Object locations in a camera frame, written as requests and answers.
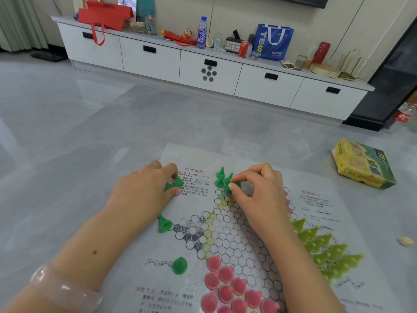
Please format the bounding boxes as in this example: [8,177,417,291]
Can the red vase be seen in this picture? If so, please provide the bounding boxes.
[311,42,331,65]

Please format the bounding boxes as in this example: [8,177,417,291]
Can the red folded umbrella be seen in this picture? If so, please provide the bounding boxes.
[159,30,198,47]

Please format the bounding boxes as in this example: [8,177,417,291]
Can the grey-green curtain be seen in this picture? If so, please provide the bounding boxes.
[0,0,49,53]

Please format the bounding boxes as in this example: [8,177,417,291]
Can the checkers board sheet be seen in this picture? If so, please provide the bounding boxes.
[101,142,403,313]

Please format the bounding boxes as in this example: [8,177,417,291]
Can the gold wire rack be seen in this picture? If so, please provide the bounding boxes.
[338,49,367,81]

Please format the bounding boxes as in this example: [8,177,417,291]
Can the black television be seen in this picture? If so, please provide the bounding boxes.
[267,0,330,9]

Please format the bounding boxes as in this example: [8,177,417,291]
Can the black white checkered box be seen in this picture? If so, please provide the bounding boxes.
[224,37,242,54]

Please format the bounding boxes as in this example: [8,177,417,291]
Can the person's left forearm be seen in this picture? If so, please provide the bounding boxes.
[0,208,146,313]

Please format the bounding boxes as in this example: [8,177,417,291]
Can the yellow green cardboard box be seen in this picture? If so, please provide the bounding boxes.
[331,138,397,190]

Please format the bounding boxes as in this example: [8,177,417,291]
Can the group of green game pieces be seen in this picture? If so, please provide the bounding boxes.
[214,166,243,194]

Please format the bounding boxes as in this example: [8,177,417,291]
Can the group of pink game pieces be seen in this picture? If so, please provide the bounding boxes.
[200,256,281,313]

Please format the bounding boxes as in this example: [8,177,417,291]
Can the white TV cabinet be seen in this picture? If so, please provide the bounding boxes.
[51,16,375,121]

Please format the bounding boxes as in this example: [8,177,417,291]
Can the blue tote bag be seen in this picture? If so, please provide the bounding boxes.
[252,23,295,61]

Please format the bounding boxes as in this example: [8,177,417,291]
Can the black floor mat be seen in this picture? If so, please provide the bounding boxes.
[31,52,67,62]

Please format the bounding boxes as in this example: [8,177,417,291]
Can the black glass cabinet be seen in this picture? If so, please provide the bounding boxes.
[344,16,417,132]

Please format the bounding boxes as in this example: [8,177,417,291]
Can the person's right hand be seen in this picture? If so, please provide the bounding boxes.
[228,163,295,246]

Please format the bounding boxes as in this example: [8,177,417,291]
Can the beige picture frame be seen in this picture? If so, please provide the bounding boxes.
[72,0,100,12]

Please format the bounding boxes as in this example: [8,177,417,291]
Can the round wooden box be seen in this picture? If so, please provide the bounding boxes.
[309,64,341,79]

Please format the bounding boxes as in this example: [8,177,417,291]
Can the yellow-green cone game pieces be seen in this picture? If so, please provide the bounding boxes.
[291,218,365,284]

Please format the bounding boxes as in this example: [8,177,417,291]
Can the red-label cola bottle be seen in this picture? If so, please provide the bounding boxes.
[392,102,417,123]

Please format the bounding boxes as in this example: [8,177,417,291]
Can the blue-label water bottle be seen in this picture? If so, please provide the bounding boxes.
[196,16,208,50]

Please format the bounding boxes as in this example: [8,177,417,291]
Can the person's right forearm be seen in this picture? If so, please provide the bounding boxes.
[263,231,347,313]

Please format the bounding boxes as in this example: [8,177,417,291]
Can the red fabric bag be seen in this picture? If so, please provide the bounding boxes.
[77,0,135,47]

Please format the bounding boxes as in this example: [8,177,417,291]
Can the teal cloth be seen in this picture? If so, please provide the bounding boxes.
[136,0,156,23]

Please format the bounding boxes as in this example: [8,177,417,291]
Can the pale pink jade bracelet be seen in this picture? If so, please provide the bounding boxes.
[29,264,103,313]

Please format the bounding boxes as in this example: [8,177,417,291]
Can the person's left hand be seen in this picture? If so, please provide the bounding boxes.
[103,160,183,227]

